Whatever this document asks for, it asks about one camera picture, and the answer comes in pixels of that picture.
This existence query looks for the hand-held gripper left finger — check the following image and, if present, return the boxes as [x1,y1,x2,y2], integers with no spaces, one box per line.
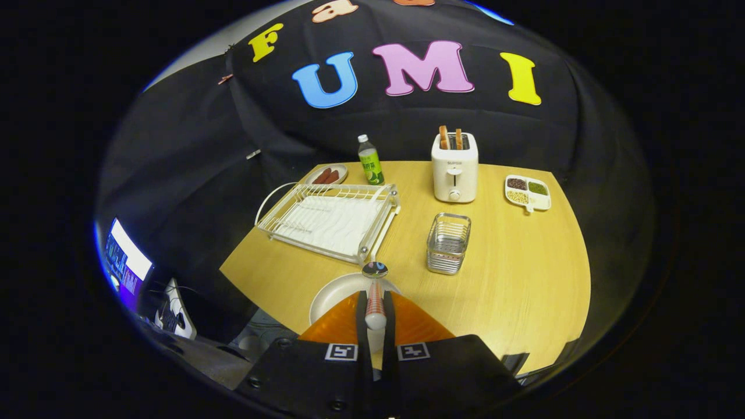
[236,290,373,417]

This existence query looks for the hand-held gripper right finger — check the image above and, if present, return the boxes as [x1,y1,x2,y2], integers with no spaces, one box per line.
[381,290,523,417]

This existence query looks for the spoon with striped handle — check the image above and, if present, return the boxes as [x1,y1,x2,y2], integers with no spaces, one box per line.
[361,261,389,331]

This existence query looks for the white plate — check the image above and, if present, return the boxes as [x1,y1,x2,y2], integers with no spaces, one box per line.
[309,272,402,353]

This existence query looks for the metal wire basket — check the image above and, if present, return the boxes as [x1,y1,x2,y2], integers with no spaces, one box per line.
[427,212,471,275]

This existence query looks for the white wire dish rack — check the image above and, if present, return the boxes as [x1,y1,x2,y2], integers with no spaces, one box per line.
[255,182,402,264]

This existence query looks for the small plate with sausages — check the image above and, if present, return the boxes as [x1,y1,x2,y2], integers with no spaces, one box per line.
[305,164,349,186]

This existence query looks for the dark grey table clamp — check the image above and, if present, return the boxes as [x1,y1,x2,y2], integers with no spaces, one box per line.
[503,352,530,376]

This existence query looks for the green label drink bottle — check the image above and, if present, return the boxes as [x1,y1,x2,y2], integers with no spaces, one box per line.
[357,134,385,186]

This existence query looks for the white toaster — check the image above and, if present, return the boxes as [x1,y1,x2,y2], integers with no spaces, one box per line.
[431,132,479,204]

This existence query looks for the white and black object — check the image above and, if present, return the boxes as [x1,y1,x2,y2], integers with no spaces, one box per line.
[154,278,197,340]

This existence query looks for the white divided snack tray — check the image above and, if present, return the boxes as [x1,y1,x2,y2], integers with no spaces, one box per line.
[504,175,552,214]

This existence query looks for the black backdrop cloth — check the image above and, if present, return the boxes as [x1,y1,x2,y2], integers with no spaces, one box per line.
[96,0,655,350]

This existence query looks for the computer monitor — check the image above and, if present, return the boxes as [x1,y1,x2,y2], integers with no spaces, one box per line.
[104,218,154,297]

